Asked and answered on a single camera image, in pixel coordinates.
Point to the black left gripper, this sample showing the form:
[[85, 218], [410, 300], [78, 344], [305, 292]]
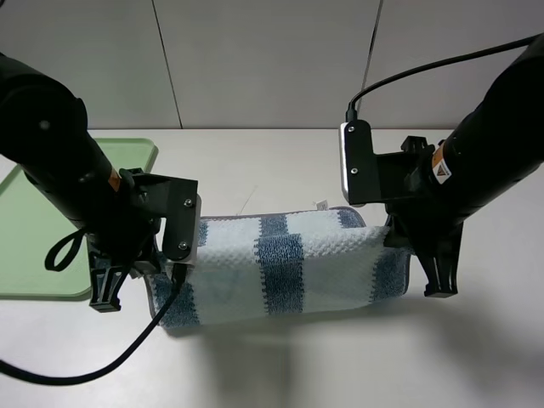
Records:
[[122, 242]]

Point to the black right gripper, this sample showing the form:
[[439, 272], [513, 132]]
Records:
[[426, 205]]

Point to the blue white striped towel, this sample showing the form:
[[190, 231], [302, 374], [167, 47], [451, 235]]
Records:
[[287, 263]]

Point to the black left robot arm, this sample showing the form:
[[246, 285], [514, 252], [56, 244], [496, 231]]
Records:
[[44, 129]]

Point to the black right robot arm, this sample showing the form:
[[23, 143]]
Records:
[[496, 146]]

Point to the green plastic tray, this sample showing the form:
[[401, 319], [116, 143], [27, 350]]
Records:
[[30, 226]]

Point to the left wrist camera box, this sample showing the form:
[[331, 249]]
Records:
[[177, 201]]

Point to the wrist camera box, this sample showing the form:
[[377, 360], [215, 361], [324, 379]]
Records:
[[177, 201], [368, 177]]

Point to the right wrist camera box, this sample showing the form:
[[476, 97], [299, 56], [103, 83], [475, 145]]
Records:
[[368, 177]]

